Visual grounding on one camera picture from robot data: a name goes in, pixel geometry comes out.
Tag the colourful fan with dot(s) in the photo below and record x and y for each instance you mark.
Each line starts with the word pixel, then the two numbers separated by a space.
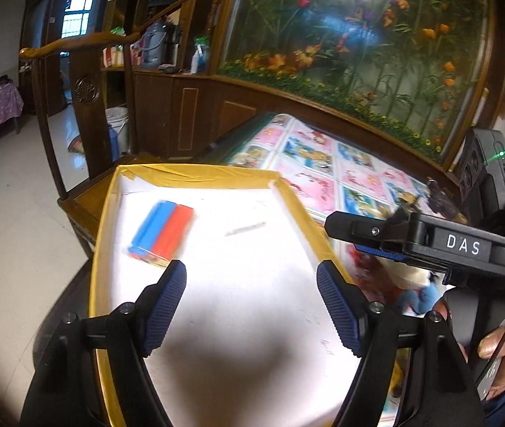
pixel 77 146

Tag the blue-grey thermos jug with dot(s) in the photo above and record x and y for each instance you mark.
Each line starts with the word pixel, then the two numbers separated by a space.
pixel 152 44

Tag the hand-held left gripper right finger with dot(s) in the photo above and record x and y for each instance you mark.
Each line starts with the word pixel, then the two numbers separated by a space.
pixel 337 309

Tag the white blue plush toy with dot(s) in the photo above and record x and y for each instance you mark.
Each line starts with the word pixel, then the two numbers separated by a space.
pixel 414 282

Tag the pink packets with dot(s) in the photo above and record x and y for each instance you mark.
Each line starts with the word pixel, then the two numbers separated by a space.
pixel 135 57

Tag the black flask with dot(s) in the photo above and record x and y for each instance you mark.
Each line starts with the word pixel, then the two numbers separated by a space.
pixel 172 44

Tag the small dark motor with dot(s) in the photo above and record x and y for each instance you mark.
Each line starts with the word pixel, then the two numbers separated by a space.
pixel 443 204

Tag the floral glass panel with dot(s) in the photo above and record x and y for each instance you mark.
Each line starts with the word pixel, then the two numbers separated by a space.
pixel 359 44

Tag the printed pink tablecloth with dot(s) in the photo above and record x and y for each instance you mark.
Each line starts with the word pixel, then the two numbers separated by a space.
pixel 323 160

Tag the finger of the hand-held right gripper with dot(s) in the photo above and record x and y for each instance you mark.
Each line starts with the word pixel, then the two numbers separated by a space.
pixel 379 252
pixel 368 230

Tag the white bucket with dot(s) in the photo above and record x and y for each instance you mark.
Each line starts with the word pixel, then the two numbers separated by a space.
pixel 116 120

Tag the wooden cabinet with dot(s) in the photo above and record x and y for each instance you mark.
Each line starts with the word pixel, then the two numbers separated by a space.
pixel 199 111

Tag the yellow-rimmed cardboard box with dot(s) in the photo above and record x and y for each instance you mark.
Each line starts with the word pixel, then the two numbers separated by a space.
pixel 243 253

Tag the person's right hand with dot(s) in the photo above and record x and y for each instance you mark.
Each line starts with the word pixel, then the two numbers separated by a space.
pixel 503 340

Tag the red white packet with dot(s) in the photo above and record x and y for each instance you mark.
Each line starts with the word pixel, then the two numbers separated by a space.
pixel 112 57

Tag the blue bucket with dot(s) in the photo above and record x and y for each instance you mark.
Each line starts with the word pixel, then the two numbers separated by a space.
pixel 114 144

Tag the blue red sponge pack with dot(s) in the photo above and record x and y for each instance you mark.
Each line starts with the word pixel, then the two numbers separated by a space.
pixel 161 231

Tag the wooden chair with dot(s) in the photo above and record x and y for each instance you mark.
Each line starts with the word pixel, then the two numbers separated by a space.
pixel 87 98

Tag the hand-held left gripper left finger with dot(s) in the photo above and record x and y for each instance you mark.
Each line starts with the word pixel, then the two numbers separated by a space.
pixel 165 307

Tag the white bottle green cap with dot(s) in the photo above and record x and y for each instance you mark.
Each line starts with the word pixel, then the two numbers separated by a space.
pixel 198 55

